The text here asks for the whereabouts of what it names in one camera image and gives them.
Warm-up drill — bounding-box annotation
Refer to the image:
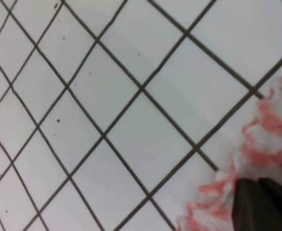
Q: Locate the pink wavy striped towel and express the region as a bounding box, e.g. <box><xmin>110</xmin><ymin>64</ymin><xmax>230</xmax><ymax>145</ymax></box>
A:
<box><xmin>178</xmin><ymin>76</ymin><xmax>282</xmax><ymax>231</ymax></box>

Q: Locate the white black-grid tablecloth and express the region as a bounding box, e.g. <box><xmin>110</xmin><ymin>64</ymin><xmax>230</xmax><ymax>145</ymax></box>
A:
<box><xmin>0</xmin><ymin>0</ymin><xmax>282</xmax><ymax>231</ymax></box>

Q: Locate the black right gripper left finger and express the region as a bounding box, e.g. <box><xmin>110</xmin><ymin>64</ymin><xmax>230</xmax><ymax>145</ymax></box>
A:
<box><xmin>232</xmin><ymin>179</ymin><xmax>282</xmax><ymax>231</ymax></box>

